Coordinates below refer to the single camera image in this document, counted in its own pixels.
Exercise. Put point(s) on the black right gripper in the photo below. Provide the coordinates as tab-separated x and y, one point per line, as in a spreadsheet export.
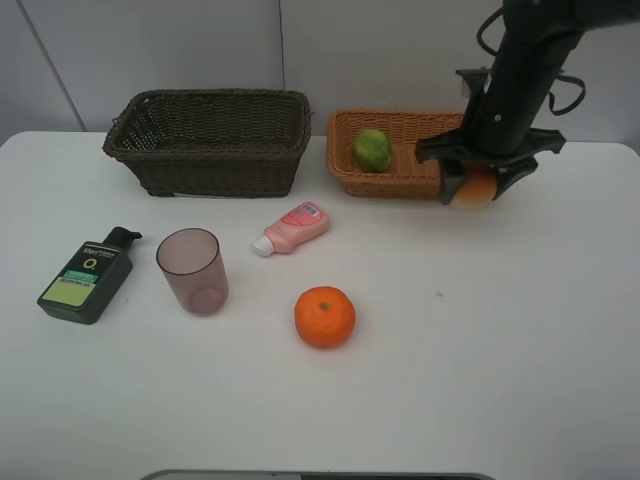
496	128

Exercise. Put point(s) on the red yellow peach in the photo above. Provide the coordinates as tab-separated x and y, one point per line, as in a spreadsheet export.
477	190

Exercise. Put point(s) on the green mango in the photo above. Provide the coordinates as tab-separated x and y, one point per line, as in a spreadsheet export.
372	151

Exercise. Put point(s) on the pink lotion bottle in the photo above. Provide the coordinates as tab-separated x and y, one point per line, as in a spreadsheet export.
304	223

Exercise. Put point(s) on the orange tangerine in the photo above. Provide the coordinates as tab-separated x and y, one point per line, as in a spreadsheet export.
324	317

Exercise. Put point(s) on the dark green pump bottle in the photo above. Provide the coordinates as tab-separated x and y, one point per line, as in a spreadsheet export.
84	287

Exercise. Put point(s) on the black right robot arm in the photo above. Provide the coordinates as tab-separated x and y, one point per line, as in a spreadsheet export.
533	21

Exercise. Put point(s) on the orange wicker basket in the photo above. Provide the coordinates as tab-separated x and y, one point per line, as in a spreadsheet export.
405	177

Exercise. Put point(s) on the translucent pink plastic cup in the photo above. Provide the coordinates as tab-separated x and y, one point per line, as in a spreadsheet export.
191	262

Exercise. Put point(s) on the dark brown wicker basket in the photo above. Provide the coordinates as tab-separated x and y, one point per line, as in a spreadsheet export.
238	143

